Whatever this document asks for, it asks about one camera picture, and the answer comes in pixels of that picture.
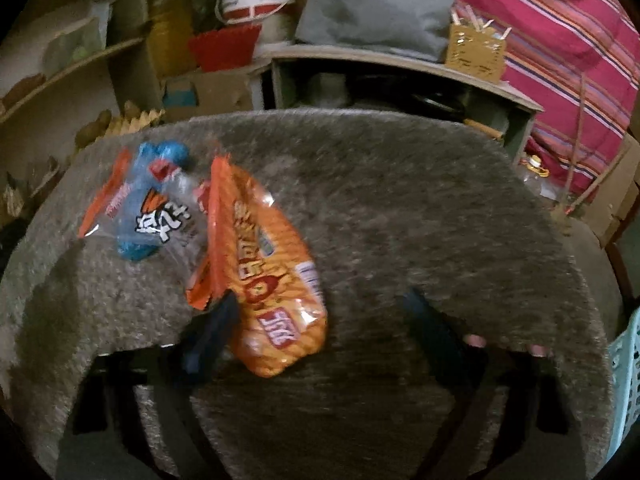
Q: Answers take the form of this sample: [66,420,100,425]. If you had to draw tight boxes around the cooking oil bottle yellow label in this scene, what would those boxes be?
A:
[516,155,561,202]

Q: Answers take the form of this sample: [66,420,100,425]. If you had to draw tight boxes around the cardboard box under bowl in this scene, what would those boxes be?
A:
[163,65,269,122]

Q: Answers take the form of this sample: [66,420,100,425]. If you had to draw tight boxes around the large yellow oil jug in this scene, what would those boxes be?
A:
[146,0,196,80]

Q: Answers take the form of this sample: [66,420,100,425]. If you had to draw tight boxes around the grey shaggy table mat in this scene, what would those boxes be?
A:
[1,110,612,479]

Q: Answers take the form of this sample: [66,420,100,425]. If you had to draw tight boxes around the yellow egg carton tray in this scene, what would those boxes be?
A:
[104,110,165,136]

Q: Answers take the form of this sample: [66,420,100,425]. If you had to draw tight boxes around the red striped hanging cloth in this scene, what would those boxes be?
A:
[454,0,639,194]

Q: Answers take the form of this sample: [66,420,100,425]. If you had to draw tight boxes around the grey fabric cover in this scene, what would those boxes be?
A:
[295,0,456,63]

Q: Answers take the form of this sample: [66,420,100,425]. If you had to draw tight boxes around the light blue plastic basket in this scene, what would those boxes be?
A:
[606,310,640,460]

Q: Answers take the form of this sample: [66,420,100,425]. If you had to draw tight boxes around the orange snack bag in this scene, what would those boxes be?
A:
[186,155,328,378]

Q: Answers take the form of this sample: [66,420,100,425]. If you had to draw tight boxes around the clear orange-edged snack wrapper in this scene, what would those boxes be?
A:
[78,141,209,275]

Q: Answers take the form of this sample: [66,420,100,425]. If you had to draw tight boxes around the wooden corner shelf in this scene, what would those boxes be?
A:
[0,0,166,172]

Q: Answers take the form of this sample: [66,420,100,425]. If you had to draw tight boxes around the wooden chopstick holder box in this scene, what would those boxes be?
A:
[445,4,511,84]

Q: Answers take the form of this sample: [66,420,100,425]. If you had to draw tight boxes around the wooden broom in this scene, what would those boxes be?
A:
[549,72,632,231]

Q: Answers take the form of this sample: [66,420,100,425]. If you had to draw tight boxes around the red plastic bowl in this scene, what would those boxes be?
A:
[188,24,262,73]

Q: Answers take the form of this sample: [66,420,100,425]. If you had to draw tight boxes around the blue plastic bag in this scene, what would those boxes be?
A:
[116,141,190,261]

